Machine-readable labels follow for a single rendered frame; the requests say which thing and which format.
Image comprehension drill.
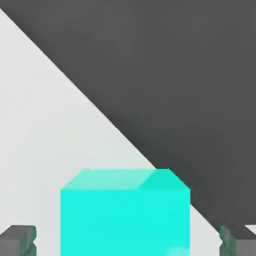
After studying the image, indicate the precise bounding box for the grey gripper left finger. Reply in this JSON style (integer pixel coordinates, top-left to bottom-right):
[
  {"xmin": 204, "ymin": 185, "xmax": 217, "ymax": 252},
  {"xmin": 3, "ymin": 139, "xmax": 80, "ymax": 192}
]
[{"xmin": 0, "ymin": 224, "xmax": 38, "ymax": 256}]

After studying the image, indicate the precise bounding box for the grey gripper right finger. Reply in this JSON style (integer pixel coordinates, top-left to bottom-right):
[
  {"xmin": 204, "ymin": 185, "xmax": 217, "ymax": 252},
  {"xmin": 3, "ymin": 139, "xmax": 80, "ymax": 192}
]
[{"xmin": 218, "ymin": 224, "xmax": 256, "ymax": 256}]

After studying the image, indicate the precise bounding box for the small cyan cube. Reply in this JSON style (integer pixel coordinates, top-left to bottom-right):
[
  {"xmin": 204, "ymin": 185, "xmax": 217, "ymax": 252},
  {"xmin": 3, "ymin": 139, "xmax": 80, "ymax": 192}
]
[{"xmin": 60, "ymin": 168, "xmax": 191, "ymax": 256}]

